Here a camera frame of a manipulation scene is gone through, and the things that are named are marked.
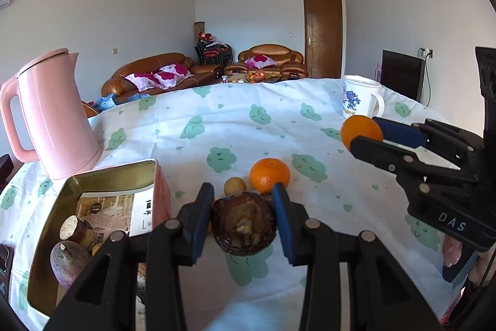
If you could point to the pink floral cushion on armchair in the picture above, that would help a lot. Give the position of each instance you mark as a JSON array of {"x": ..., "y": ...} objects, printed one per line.
[{"x": 259, "y": 62}]

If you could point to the paper leaflet in tin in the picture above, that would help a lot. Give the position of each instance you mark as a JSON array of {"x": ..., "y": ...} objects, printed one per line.
[{"x": 129, "y": 211}]

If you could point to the pink floral cushion on sofa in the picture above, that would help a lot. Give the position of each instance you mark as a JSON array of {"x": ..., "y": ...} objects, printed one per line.
[{"x": 167, "y": 77}]

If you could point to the pink rectangular tin box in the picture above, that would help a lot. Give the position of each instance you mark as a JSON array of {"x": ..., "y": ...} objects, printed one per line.
[{"x": 43, "y": 288}]

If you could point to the black television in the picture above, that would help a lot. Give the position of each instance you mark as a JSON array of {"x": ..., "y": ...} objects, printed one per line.
[{"x": 403, "y": 74}]

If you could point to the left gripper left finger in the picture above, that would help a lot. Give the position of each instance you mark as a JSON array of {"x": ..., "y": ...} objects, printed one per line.
[{"x": 103, "y": 297}]

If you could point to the brown leather long sofa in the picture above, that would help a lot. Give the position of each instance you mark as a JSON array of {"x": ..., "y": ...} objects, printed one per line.
[{"x": 202, "y": 75}]

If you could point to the brown leather armchair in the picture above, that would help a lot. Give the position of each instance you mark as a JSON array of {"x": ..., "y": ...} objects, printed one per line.
[{"x": 273, "y": 58}]

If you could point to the small brown longan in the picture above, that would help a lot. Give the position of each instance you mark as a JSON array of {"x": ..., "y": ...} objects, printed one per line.
[{"x": 234, "y": 185}]

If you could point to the orange chair back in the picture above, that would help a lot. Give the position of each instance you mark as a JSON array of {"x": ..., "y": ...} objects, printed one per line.
[{"x": 89, "y": 110}]

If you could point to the brown wooden door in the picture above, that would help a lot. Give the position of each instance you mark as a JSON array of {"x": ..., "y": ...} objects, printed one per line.
[{"x": 324, "y": 37}]

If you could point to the white mug blue print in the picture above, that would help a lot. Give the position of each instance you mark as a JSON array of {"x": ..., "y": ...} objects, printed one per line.
[{"x": 362, "y": 96}]

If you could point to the coffee table with clutter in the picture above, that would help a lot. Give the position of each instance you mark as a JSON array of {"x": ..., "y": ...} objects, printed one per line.
[{"x": 251, "y": 77}]

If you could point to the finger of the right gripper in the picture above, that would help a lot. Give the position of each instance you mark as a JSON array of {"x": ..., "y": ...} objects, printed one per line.
[
  {"x": 395, "y": 159},
  {"x": 401, "y": 134}
]

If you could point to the dark water chestnut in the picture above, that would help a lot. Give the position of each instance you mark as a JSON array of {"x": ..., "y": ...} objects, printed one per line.
[{"x": 243, "y": 223}]

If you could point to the orange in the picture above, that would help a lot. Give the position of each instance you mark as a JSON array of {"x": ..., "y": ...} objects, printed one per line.
[
  {"x": 359, "y": 125},
  {"x": 267, "y": 172}
]

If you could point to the cut taro root piece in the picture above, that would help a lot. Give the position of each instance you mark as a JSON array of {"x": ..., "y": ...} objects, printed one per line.
[{"x": 78, "y": 231}]

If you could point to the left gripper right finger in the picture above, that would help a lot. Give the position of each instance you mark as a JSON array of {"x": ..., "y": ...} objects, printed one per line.
[{"x": 351, "y": 280}]

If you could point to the pink electric kettle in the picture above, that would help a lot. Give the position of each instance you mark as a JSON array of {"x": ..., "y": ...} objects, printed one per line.
[{"x": 62, "y": 138}]

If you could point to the blue clothes on sofa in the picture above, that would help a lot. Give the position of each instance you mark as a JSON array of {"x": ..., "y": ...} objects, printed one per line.
[{"x": 105, "y": 103}]

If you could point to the stack of dark chairs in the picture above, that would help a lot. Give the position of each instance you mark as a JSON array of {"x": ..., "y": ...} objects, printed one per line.
[{"x": 210, "y": 50}]

